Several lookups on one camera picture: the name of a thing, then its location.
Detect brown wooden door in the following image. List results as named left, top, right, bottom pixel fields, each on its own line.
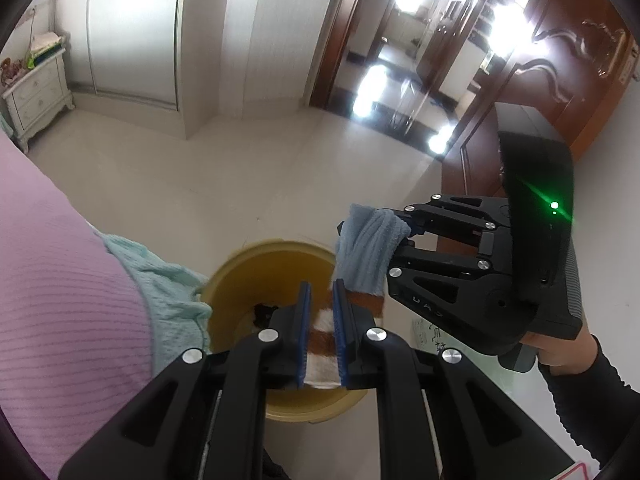
left=415, top=0, right=638, bottom=206

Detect white nightstand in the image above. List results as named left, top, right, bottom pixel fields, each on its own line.
left=1, top=51, right=76, bottom=154

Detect white wardrobe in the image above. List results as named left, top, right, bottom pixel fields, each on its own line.
left=54, top=0, right=351, bottom=142

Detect light blue sock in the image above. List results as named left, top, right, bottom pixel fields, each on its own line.
left=334, top=203, right=412, bottom=295

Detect person's right forearm black sleeve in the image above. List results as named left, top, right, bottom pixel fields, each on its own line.
left=539, top=336, right=633, bottom=478

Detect dark maroon sock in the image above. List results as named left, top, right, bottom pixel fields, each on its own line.
left=252, top=302, right=281, bottom=328

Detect bed with purple cover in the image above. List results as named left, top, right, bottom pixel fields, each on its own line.
left=0, top=134, right=155, bottom=463

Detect white paper sheet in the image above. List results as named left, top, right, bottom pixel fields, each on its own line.
left=410, top=317, right=463, bottom=356

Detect person's right hand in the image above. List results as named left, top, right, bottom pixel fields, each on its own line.
left=522, top=331, right=599, bottom=368

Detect small brown plush toy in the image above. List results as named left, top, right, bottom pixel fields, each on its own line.
left=0, top=58, right=24, bottom=87

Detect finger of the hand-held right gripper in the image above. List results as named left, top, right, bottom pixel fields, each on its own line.
left=387, top=237, right=532, bottom=357
left=401, top=193, right=512, bottom=237

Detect green and white books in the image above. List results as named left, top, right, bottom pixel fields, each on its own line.
left=26, top=32, right=69, bottom=69

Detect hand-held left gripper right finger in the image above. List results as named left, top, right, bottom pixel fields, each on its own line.
left=332, top=280, right=576, bottom=480

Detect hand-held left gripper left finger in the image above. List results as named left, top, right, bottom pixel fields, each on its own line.
left=57, top=281, right=314, bottom=480

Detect brown white striped sock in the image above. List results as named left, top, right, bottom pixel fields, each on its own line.
left=300, top=287, right=386, bottom=391

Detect yellow plastic bucket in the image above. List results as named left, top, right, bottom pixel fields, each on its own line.
left=202, top=239, right=375, bottom=424

